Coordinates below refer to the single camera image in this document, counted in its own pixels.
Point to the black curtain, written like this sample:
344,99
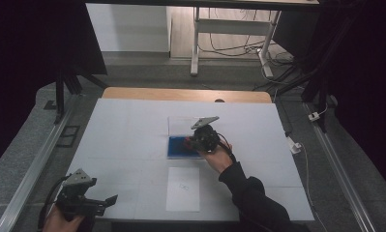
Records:
29,64
364,80

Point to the large white table board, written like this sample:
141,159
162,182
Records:
123,145

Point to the aluminium rail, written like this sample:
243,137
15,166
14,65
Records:
32,174
339,174

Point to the white desk frame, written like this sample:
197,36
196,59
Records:
232,26

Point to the black metal stand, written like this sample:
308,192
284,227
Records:
60,93
313,87

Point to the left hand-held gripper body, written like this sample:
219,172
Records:
76,195

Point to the blue ink pad clear case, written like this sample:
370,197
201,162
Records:
181,146

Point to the person's left hand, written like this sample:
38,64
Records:
60,222

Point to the white paper sheet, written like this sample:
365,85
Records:
182,190

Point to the person's right hand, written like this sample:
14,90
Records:
218,159

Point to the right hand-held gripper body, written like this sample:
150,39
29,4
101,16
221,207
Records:
206,137

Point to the black floor plate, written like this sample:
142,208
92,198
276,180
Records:
68,136

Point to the white power adapter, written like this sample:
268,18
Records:
314,116

